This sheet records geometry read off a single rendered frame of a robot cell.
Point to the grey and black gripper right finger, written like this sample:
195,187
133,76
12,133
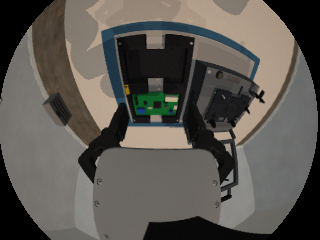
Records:
204,139

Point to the green circuit board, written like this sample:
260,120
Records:
155,103

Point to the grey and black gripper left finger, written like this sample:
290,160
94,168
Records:
110,137

